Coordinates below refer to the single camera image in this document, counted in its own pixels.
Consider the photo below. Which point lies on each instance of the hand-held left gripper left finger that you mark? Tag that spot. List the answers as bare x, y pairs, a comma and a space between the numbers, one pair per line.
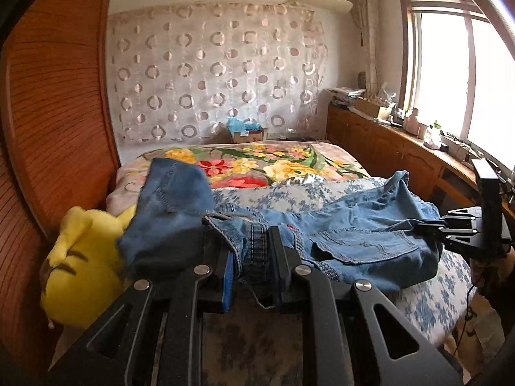
228, 285

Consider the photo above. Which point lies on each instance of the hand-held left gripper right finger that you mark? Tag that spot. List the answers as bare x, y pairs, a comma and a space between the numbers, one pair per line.
281, 285

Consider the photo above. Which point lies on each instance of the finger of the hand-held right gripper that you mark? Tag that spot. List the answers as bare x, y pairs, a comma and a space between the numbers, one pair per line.
428, 227

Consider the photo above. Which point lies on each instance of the light blue denim pants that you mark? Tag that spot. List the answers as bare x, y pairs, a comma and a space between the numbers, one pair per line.
362, 245

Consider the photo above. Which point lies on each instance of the dark blue denim pants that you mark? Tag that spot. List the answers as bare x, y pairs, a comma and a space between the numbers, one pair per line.
173, 209

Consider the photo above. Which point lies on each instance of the blue floral white bedsheet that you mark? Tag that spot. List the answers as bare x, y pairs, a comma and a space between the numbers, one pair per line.
430, 305

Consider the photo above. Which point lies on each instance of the long wooden cabinet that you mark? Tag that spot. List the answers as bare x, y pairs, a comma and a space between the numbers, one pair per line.
382, 148

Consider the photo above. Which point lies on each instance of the clear plastic bottle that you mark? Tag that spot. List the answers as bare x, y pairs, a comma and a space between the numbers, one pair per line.
433, 134

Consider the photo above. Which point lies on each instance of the colourful floral blanket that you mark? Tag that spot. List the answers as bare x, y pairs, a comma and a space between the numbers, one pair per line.
257, 165

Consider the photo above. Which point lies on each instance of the open cardboard box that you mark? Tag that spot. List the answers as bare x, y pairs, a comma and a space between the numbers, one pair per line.
372, 106

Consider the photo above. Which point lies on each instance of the yellow plush toy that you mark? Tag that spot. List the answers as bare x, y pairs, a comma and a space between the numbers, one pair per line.
84, 273

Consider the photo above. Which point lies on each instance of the cardboard box with blue cloth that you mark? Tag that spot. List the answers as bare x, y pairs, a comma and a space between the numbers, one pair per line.
247, 130

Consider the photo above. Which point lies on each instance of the stack of papers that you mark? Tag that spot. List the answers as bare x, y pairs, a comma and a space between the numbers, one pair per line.
344, 95

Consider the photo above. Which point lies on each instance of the wrapped air conditioner pipe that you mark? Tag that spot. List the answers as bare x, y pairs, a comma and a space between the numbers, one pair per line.
365, 36

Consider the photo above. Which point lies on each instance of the brown wooden wardrobe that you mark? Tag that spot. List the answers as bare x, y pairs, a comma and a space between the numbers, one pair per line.
52, 108

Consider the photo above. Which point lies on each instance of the window with wooden frame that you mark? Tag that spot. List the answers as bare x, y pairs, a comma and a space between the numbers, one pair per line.
446, 68

